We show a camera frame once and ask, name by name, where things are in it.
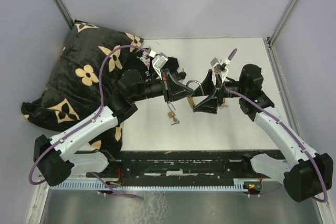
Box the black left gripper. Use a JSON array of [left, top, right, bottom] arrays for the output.
[[131, 68, 195, 103]]

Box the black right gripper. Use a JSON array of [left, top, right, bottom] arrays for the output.
[[192, 69, 247, 114]]

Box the large brass padlock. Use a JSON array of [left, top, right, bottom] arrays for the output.
[[186, 79, 205, 111]]

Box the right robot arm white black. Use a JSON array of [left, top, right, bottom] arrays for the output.
[[193, 64, 333, 202]]

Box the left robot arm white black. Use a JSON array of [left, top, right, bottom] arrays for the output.
[[33, 69, 194, 186]]

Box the small padlock key bunch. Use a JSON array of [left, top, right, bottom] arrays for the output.
[[171, 118, 180, 125]]

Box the black padlock with keys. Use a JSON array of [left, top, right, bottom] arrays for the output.
[[176, 69, 186, 81]]

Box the small brass padlock long shackle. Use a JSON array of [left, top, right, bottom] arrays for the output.
[[167, 102, 175, 119]]

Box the black printed garment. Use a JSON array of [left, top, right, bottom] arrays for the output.
[[123, 48, 181, 83]]

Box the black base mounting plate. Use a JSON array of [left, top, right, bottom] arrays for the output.
[[98, 151, 268, 184]]

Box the black floral pillow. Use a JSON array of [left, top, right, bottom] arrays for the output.
[[21, 19, 144, 156]]

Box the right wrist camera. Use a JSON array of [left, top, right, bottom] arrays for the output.
[[211, 58, 232, 83]]

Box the light blue cable duct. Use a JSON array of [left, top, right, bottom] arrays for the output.
[[51, 176, 259, 192]]

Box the right aluminium corner post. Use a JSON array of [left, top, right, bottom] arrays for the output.
[[267, 0, 300, 48]]

